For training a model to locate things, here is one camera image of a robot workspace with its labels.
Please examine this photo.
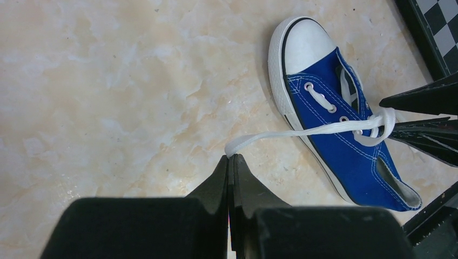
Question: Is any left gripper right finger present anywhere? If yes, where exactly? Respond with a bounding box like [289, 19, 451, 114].
[228, 154, 291, 258]

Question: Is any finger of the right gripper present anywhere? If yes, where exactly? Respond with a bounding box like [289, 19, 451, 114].
[379, 73, 457, 115]
[389, 117, 457, 167]

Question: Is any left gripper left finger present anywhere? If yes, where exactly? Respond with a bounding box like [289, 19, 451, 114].
[186, 155, 228, 258]

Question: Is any blue canvas sneaker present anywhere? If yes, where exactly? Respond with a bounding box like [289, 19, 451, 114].
[268, 16, 422, 212]

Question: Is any white shoelace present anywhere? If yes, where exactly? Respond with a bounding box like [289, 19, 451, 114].
[224, 108, 396, 157]

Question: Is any black white chessboard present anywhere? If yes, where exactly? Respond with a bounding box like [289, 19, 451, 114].
[394, 0, 457, 80]

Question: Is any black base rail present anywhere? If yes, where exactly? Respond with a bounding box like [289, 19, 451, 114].
[402, 183, 457, 258]

